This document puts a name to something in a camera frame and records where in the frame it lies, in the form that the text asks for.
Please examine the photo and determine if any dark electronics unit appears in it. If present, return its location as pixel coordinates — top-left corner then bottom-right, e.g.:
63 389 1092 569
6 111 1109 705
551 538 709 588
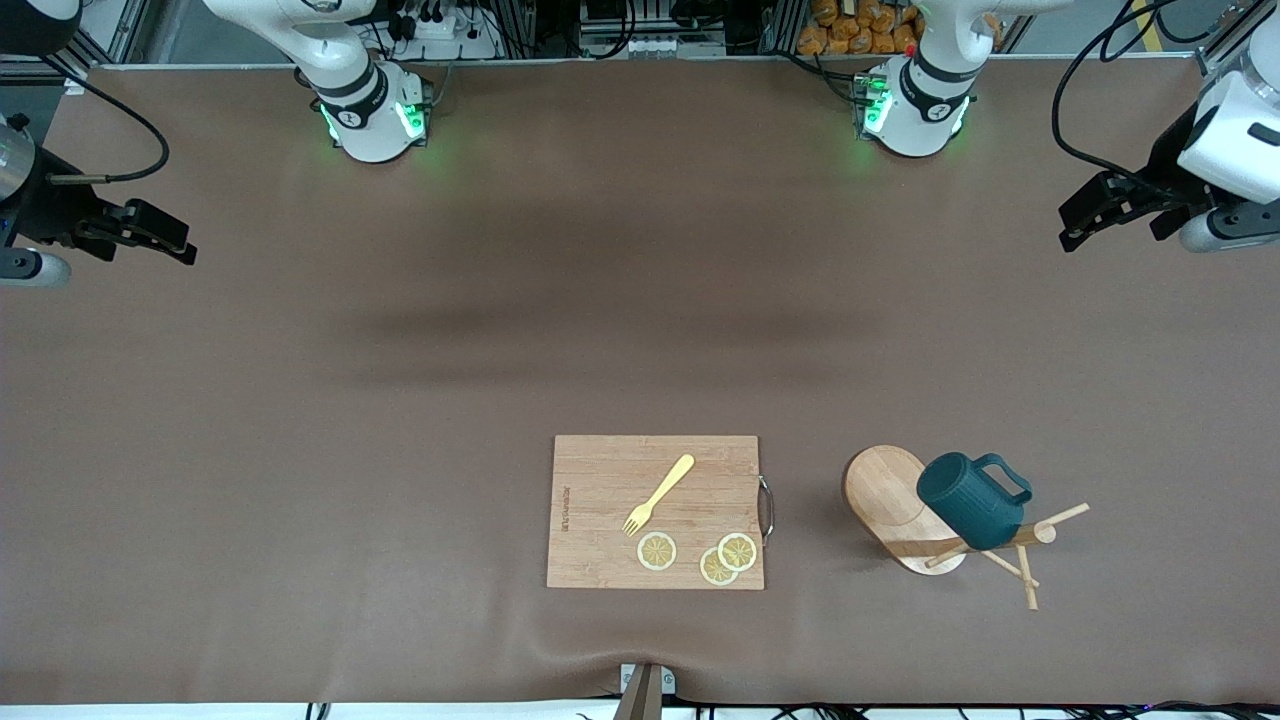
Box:
578 0 731 59

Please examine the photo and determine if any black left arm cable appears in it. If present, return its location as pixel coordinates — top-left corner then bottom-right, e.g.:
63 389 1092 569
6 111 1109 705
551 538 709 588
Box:
1050 0 1216 196

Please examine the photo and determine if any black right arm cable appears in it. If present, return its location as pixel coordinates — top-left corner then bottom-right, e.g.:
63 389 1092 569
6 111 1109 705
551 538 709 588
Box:
45 70 171 186

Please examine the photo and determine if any dark green cup yellow inside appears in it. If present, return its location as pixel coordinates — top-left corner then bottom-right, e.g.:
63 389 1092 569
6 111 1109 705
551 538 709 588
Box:
917 452 1033 551

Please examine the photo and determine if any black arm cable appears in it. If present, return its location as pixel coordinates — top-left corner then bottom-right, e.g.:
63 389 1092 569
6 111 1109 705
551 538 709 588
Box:
45 70 171 186
1050 0 1216 196

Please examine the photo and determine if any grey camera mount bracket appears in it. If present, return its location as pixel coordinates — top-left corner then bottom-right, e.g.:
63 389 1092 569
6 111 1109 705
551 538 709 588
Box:
612 663 677 720

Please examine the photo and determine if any yellow plastic fork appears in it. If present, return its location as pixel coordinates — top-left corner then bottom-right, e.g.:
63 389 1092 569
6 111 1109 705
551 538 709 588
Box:
622 454 696 538

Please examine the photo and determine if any wooden cup rack with pegs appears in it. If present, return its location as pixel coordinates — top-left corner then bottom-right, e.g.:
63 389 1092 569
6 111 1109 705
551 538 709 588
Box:
843 444 1091 611

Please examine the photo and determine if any aluminium frame profile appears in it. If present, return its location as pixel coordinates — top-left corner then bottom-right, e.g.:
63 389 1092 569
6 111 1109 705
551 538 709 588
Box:
1195 0 1280 81
60 0 153 96

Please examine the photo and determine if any bamboo cutting board metal handle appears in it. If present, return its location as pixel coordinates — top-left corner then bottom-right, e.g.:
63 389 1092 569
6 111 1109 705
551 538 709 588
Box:
546 435 776 591

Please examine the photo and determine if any white power strip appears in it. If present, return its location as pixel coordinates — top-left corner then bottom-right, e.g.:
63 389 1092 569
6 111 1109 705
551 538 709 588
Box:
385 8 503 61

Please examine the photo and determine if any bag of orange buns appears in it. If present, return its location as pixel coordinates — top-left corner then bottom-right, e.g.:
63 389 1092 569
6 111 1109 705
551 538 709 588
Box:
797 0 926 56

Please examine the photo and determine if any brown table mat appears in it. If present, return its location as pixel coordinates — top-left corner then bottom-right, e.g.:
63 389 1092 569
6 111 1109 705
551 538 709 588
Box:
0 55 1280 706

